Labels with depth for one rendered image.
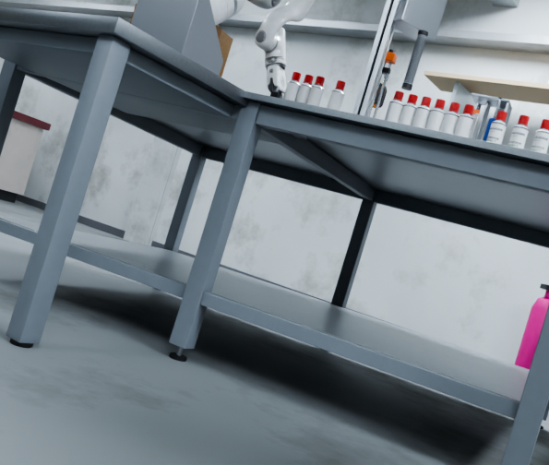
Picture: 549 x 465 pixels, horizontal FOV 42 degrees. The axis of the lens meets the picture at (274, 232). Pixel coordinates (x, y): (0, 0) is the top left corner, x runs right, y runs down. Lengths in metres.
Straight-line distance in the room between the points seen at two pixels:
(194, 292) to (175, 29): 0.78
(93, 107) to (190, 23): 0.50
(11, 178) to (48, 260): 6.51
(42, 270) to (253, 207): 4.96
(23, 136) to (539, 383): 7.06
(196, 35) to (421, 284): 3.91
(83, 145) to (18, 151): 6.50
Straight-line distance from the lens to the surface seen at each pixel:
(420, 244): 5.79
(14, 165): 8.29
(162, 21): 2.24
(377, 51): 2.60
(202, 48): 2.20
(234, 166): 2.14
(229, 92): 2.11
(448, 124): 2.60
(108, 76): 1.82
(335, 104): 2.73
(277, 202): 6.51
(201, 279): 2.14
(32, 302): 1.82
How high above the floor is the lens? 0.42
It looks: 1 degrees up
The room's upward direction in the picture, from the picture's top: 17 degrees clockwise
